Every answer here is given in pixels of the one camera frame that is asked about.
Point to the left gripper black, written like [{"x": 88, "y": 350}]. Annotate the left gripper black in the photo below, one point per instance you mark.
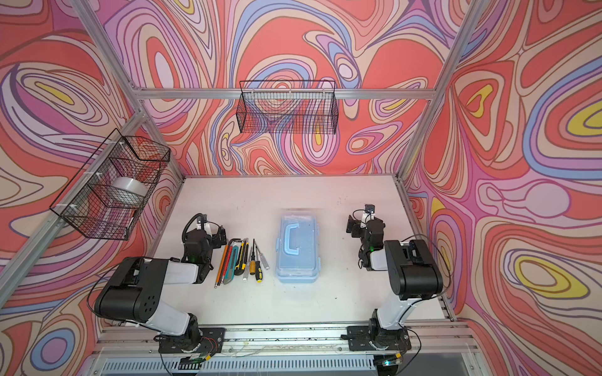
[{"x": 218, "y": 237}]

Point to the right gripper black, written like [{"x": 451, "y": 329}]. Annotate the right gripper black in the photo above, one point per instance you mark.
[{"x": 353, "y": 226}]

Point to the blue plastic tool box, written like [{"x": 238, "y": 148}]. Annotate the blue plastic tool box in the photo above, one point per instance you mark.
[{"x": 297, "y": 255}]

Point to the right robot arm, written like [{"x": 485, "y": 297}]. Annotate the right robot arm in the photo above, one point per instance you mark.
[{"x": 413, "y": 275}]

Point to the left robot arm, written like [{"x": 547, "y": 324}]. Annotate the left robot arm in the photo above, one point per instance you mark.
[{"x": 133, "y": 293}]

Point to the yellow black utility knife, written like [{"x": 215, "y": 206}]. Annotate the yellow black utility knife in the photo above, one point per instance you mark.
[{"x": 242, "y": 258}]

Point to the teal utility knife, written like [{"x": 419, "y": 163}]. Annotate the teal utility knife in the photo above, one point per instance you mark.
[{"x": 232, "y": 263}]

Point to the grey tape roll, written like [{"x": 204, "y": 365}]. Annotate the grey tape roll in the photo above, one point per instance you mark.
[{"x": 128, "y": 191}]

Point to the clear handle screwdriver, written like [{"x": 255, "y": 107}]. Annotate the clear handle screwdriver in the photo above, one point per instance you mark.
[{"x": 262, "y": 258}]

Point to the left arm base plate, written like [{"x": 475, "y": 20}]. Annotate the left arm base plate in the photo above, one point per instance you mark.
[{"x": 207, "y": 340}]

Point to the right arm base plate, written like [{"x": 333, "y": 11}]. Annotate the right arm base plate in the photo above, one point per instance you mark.
[{"x": 366, "y": 338}]

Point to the left wire basket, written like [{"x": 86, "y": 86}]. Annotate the left wire basket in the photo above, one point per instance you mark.
[{"x": 110, "y": 197}]

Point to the wire basket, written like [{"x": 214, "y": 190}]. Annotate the wire basket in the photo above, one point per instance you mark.
[
  {"x": 288, "y": 107},
  {"x": 110, "y": 197}
]

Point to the rear wire basket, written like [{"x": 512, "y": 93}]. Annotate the rear wire basket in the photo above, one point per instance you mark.
[{"x": 288, "y": 107}]

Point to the aluminium front rail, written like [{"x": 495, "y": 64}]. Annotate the aluminium front rail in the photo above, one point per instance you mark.
[{"x": 428, "y": 348}]

